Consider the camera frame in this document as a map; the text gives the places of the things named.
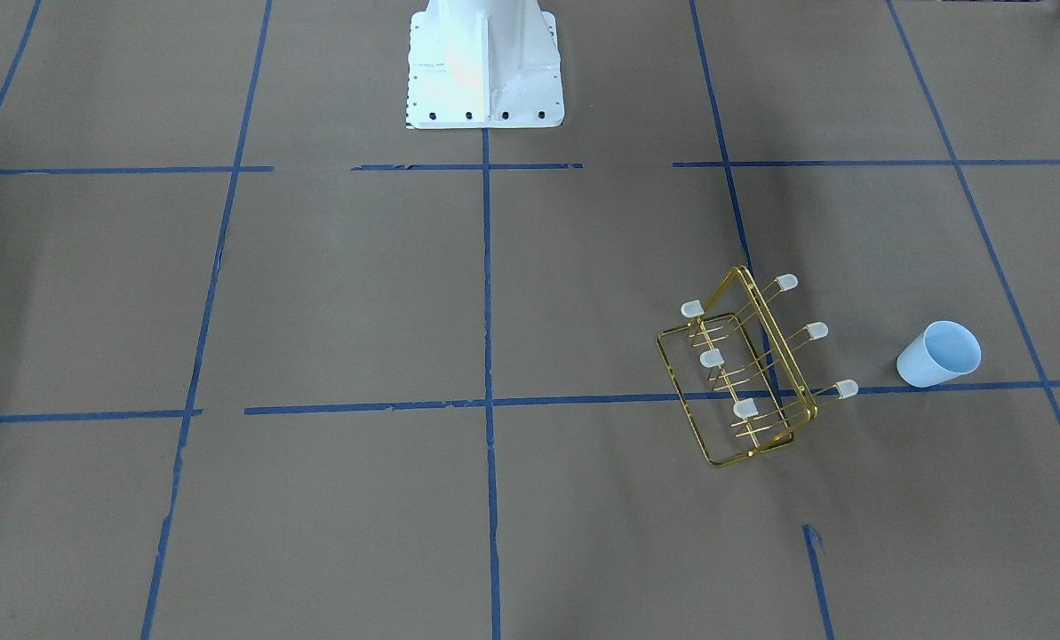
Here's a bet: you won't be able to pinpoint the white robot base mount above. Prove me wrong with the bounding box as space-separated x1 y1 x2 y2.
405 1 566 130

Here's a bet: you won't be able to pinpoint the light blue plastic cup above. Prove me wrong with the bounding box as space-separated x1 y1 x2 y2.
896 320 982 388

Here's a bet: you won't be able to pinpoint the gold wire cup holder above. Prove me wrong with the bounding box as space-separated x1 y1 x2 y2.
655 266 860 468

